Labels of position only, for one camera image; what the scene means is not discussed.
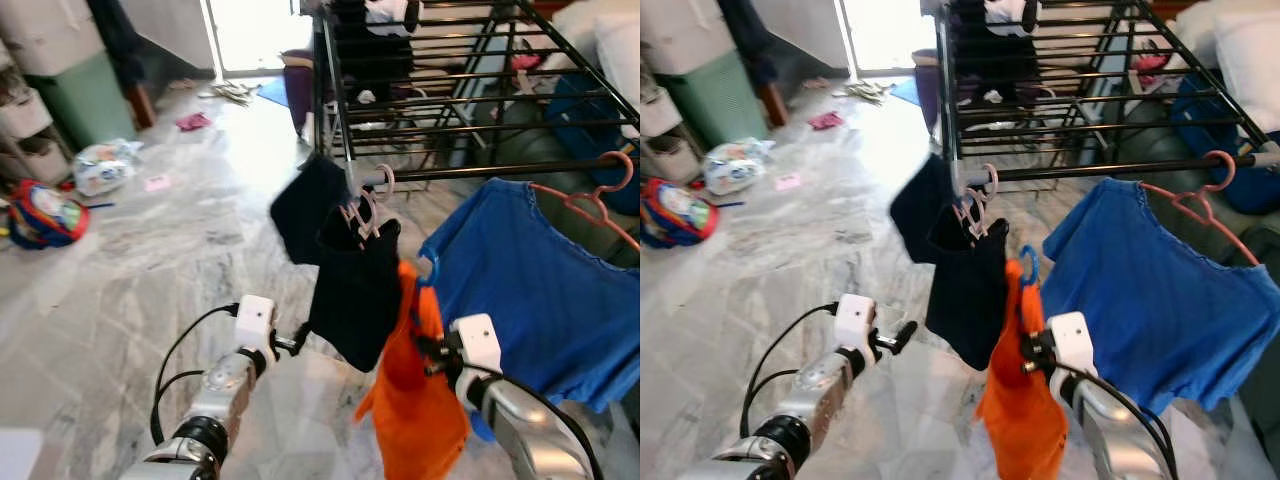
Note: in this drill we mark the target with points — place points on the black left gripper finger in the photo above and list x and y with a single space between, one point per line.
297 340
902 337

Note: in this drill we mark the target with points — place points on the orange t-shirt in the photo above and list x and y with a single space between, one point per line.
415 400
1020 410

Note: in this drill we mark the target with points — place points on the blue plastic hanger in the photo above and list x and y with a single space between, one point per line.
1033 262
435 265

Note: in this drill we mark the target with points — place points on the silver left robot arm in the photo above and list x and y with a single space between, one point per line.
800 400
215 400

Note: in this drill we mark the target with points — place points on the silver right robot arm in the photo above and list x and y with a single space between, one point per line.
1115 430
525 425

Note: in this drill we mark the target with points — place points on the pale plastic hanger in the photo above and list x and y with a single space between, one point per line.
362 215
975 215

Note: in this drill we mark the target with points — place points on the salmon pink plastic hanger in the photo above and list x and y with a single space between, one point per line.
1200 208
595 205

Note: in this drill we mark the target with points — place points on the black garment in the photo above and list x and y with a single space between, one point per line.
355 290
970 290

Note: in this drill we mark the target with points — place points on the pink paper sheet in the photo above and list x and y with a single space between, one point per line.
789 182
158 183

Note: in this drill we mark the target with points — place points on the clear plastic bag of packs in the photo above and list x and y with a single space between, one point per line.
738 168
105 168

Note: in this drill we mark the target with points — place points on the red crumpled cloth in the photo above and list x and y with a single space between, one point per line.
826 121
194 122

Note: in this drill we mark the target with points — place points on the red and blue backpack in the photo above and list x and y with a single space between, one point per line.
675 213
45 215

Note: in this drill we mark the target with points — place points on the blue floor mat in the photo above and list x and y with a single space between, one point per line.
906 90
272 92

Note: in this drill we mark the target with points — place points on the beige crumpled cloth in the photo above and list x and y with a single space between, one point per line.
232 94
870 92

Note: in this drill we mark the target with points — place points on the dark purple bin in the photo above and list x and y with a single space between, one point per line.
927 90
298 90

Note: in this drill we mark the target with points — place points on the black metal drying rack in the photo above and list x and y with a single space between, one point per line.
1100 100
480 100

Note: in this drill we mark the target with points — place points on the dark blue bag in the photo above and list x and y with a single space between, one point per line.
1215 125
590 130

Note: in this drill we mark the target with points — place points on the green cabinet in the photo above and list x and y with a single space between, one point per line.
85 105
715 105

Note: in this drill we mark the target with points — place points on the dark navy garment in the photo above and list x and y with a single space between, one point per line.
365 55
990 55

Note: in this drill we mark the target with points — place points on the white drawer unit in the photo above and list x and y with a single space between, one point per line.
25 130
665 135

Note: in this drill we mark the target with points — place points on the dark hanging garment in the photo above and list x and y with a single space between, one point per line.
118 40
750 40

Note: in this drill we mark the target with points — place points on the white pillow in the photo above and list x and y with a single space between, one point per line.
1240 50
610 45

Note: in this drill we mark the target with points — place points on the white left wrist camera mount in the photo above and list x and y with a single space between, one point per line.
254 320
855 320

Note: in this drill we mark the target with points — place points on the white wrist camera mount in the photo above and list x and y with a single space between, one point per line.
1072 342
855 320
478 342
254 320

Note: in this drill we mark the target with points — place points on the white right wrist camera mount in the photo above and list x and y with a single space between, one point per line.
1072 342
478 342

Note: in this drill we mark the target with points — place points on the brown wooden post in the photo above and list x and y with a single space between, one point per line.
772 105
140 105

